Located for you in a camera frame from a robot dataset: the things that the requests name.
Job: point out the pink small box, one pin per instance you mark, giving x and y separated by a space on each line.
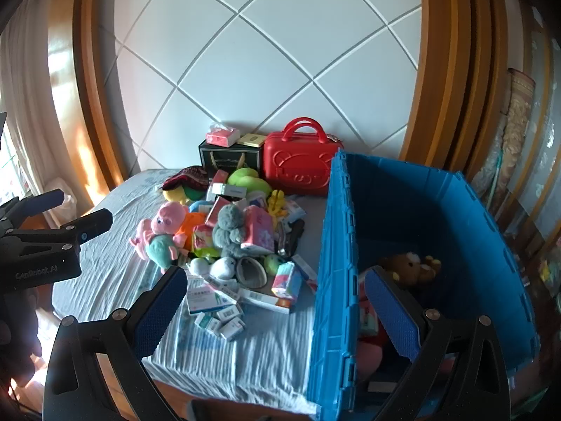
220 177

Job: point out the green plush toy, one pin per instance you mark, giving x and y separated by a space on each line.
247 180

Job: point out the rolled patterned carpet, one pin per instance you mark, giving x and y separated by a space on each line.
519 131

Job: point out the yellow small box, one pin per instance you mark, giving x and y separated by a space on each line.
250 140

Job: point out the pink plush toy red shirt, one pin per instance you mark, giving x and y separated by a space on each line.
372 351

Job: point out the black gift box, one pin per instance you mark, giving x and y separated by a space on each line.
228 155

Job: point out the pink floral tissue pack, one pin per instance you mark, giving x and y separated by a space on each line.
258 230

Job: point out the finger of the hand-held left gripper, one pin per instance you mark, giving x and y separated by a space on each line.
44 201
93 223

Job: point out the pastel sanitary pad packet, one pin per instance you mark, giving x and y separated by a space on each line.
285 280

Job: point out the brown bear plush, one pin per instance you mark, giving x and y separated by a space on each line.
410 267

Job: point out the red small suitcase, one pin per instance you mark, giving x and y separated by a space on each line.
302 162

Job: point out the white blue medicine box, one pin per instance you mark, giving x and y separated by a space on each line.
228 190

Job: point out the dark red knit hat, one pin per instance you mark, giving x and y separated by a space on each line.
188 177

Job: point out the orange plush toy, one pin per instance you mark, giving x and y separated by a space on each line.
190 228

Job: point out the yellow plush toy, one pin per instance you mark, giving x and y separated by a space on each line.
175 196

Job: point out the pile of medicine boxes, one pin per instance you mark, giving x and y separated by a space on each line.
214 302

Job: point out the green one-eyed monster toy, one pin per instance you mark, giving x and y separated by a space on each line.
272 263

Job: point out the yellow rubber toy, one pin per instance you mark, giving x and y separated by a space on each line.
277 201

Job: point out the pink pig plush teal dress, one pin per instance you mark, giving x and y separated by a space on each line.
168 219

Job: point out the grey plush slipper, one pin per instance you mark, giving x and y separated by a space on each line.
252 273

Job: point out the blue plastic storage crate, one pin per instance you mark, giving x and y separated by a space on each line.
337 272

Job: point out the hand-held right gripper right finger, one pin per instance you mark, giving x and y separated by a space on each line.
390 320

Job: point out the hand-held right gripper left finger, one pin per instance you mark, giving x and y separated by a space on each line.
162 311

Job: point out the white plush toy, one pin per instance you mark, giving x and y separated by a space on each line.
222 268

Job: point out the grey plush toy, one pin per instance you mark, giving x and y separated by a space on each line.
230 228

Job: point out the wooden headboard post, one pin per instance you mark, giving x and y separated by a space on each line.
438 52
87 96

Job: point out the white curtain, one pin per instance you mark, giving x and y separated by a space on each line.
22 96

